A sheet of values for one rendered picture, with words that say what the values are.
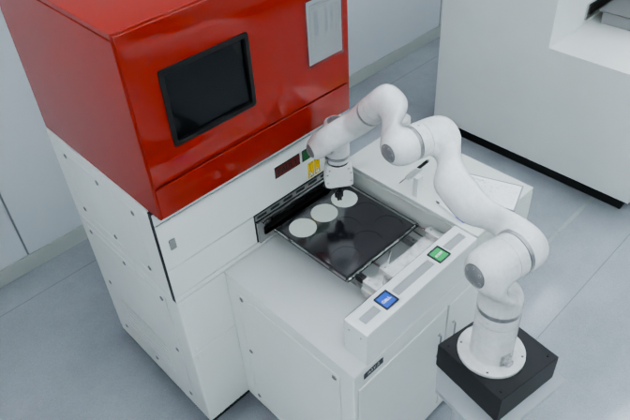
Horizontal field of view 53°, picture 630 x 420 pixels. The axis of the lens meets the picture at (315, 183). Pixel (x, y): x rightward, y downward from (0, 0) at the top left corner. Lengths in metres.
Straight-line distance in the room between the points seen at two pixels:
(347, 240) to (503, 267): 0.78
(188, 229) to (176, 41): 0.65
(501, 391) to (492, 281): 0.38
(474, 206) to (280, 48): 0.74
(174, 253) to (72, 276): 1.63
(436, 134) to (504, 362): 0.65
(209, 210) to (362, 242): 0.54
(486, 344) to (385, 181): 0.80
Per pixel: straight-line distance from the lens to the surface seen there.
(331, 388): 2.14
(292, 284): 2.20
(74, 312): 3.48
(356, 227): 2.27
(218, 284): 2.30
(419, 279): 2.02
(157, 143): 1.77
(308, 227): 2.28
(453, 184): 1.67
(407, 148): 1.68
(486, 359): 1.87
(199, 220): 2.07
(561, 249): 3.61
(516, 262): 1.61
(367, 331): 1.89
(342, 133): 1.98
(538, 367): 1.93
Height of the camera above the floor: 2.46
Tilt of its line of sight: 39 degrees down
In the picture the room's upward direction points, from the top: 4 degrees counter-clockwise
